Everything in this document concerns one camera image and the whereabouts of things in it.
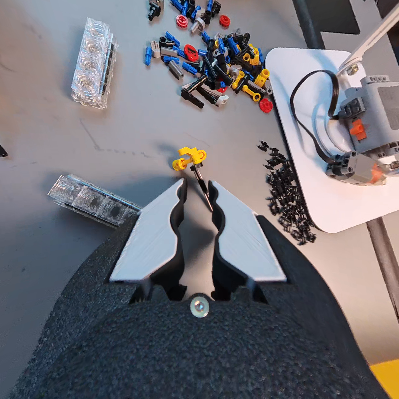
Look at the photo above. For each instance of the pile of colourful toy pieces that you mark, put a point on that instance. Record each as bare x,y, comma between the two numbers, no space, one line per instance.
218,62

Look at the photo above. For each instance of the grey desk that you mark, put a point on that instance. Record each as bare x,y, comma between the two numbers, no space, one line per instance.
140,131

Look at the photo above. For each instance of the grey toy battery box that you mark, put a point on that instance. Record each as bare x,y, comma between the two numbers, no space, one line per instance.
374,115

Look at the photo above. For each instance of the clear toy brick dark rod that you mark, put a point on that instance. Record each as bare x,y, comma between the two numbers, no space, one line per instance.
90,201

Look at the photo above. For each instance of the yellow and black axle assembly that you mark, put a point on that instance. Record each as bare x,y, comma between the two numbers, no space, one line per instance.
187,159

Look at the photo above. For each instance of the clear toy brick grey rod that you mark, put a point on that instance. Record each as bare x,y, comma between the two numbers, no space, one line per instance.
93,62

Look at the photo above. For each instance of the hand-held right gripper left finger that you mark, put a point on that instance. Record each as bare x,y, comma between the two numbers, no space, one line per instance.
149,246

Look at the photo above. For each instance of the heap of black toy pins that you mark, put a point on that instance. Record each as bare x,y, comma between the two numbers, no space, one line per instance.
286,199

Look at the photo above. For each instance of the yellow plastic bin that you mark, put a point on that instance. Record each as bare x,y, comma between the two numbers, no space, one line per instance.
386,380

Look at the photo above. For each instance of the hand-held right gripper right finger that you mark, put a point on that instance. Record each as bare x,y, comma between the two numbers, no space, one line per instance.
246,246

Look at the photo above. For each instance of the grey toy motor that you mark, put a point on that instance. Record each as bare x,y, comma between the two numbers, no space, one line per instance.
355,170

